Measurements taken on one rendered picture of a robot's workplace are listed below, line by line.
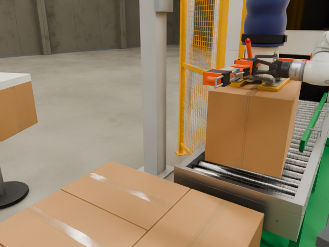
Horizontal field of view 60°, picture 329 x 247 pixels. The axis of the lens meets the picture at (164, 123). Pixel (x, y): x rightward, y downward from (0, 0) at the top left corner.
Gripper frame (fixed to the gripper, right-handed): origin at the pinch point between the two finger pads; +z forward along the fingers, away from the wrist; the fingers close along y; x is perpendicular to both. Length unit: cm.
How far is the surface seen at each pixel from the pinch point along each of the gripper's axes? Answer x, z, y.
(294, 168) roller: 39, -25, 67
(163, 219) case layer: -46, 17, 66
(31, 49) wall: 564, 1062, 103
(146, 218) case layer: -50, 24, 66
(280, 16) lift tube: 21.2, -8.4, -22.1
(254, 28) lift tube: 15.4, 2.4, -16.5
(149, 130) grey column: 58, 100, 75
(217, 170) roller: 12, 15, 67
